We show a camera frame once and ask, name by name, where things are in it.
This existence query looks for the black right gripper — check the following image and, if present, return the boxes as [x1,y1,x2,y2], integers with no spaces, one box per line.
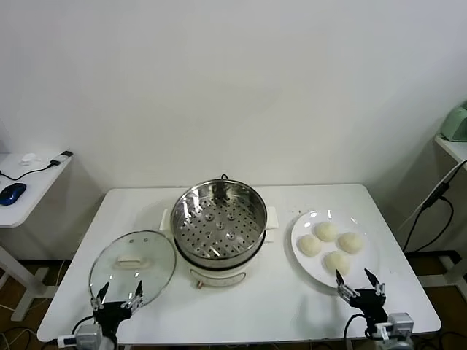
[336,268,390,325]

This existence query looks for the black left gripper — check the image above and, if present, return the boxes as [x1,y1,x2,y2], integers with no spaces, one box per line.
[90,280,143,338]

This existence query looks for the glass lid with cream handle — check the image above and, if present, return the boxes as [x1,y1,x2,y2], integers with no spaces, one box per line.
[88,229,178,313]

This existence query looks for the white steamed baozi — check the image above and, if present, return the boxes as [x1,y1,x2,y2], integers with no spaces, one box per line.
[298,234,323,257]
[314,221,339,242]
[323,250,352,275]
[337,231,366,254]

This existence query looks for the stainless steel steamer basket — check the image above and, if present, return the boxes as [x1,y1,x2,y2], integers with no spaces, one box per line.
[170,178,267,269]

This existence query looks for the white round plate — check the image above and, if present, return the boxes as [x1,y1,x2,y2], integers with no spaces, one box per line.
[290,209,382,291]

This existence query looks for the cream electric cooker base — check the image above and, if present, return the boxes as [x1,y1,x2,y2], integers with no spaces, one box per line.
[159,206,280,291]

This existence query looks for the white side desk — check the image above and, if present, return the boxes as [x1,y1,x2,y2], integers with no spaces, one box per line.
[0,152,73,322]

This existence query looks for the blue computer mouse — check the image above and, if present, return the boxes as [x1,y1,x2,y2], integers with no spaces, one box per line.
[0,182,28,206]

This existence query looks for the black pen on shelf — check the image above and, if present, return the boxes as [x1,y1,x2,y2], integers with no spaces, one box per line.
[50,150,73,167]

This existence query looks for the white side table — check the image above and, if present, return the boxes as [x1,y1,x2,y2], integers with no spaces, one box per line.
[405,133,467,288]

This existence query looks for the pale green appliance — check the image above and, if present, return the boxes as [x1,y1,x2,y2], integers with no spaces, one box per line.
[441,104,467,143]

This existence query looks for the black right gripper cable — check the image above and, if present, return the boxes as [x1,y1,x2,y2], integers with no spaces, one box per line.
[344,313,366,350]

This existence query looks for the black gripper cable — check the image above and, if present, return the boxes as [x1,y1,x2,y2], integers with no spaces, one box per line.
[344,313,366,350]
[71,315,98,336]

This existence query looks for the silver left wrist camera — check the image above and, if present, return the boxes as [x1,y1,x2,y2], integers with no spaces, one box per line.
[58,325,102,347]

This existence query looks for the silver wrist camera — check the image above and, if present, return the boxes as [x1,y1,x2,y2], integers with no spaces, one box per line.
[58,325,102,347]
[387,312,415,338]

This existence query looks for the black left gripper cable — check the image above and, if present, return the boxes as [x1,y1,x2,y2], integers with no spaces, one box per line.
[71,315,98,336]

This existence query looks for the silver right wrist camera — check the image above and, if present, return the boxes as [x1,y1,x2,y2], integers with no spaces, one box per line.
[387,312,415,338]

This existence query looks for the black hanging cable with adapter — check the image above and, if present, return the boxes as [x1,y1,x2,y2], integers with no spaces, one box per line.
[403,182,455,252]

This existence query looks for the white hanging cable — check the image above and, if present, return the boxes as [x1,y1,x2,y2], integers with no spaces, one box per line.
[397,160,467,230]

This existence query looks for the black thin desk cable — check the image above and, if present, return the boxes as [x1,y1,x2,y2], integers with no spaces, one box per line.
[0,162,55,182]

